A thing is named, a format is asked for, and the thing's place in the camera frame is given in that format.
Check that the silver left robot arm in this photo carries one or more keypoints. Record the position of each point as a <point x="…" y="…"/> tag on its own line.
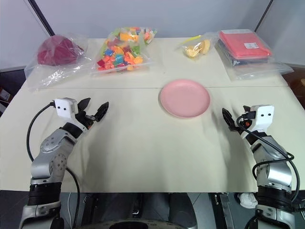
<point x="54" y="152"/>

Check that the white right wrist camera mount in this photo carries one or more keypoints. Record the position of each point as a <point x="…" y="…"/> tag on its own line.
<point x="264" y="117"/>

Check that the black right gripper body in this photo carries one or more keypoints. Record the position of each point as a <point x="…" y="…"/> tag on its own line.
<point x="245" y="120"/>

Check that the bag of yellow items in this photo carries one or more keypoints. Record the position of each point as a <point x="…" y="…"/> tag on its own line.
<point x="183" y="45"/>

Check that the clear bag with folded cloths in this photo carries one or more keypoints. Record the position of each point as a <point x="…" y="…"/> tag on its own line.
<point x="257" y="69"/>

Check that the clear bag with red item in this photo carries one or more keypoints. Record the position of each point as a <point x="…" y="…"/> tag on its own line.
<point x="47" y="76"/>

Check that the brown wooden furniture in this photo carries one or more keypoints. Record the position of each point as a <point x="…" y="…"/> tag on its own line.
<point x="295" y="81"/>

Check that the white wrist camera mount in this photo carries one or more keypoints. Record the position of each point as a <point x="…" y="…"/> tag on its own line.
<point x="264" y="117"/>
<point x="64" y="106"/>

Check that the clear bag of colourful blocks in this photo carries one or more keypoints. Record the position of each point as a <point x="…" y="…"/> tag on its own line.
<point x="121" y="52"/>

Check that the pink round plate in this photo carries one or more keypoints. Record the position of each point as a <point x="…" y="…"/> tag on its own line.
<point x="185" y="98"/>

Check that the black metal table leg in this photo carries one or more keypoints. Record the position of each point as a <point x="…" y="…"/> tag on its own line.
<point x="225" y="210"/>

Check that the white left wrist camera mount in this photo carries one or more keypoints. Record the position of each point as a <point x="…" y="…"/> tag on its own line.
<point x="64" y="106"/>

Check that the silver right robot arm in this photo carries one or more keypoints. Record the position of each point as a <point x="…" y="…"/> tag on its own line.
<point x="274" y="171"/>

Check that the cream tablecloth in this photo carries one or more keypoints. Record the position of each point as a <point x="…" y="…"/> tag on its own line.
<point x="143" y="148"/>

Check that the black slanted frame pole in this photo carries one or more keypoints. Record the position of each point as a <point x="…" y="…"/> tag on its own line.
<point x="43" y="19"/>
<point x="263" y="15"/>

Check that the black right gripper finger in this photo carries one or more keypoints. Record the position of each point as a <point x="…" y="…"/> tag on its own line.
<point x="247" y="109"/>
<point x="228" y="118"/>

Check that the dark red soft item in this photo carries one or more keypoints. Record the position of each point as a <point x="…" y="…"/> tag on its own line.
<point x="57" y="51"/>

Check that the dark cabinet with boxes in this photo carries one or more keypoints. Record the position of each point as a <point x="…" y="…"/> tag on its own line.
<point x="9" y="83"/>

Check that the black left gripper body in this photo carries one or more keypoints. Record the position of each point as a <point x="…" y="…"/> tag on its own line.
<point x="85" y="119"/>

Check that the white crumpled cloth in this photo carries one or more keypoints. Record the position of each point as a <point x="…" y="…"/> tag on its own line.
<point x="246" y="200"/>

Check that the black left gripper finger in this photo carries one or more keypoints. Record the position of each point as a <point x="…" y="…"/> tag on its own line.
<point x="102" y="111"/>
<point x="84" y="104"/>

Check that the red folded cloth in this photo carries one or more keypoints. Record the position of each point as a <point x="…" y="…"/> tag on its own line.
<point x="243" y="44"/>

